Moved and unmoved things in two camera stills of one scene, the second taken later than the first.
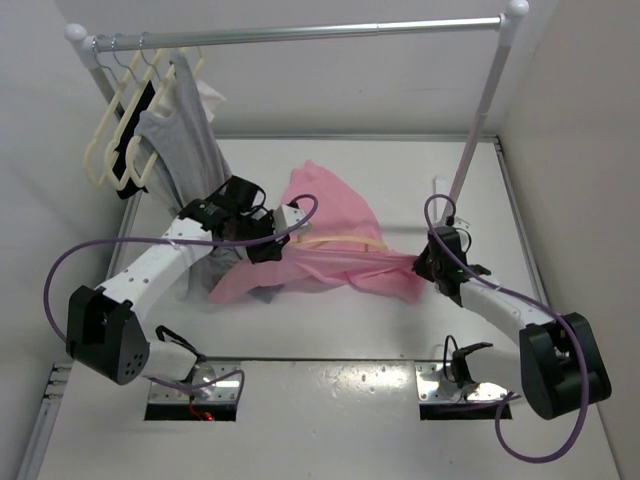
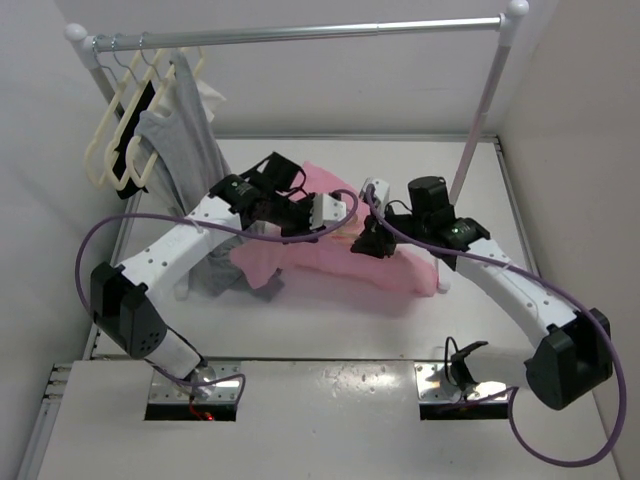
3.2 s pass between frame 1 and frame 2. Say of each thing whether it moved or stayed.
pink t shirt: moved
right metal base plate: stayed
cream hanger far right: stayed
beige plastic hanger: moved
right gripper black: moved
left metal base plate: stayed
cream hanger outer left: stayed
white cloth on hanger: stayed
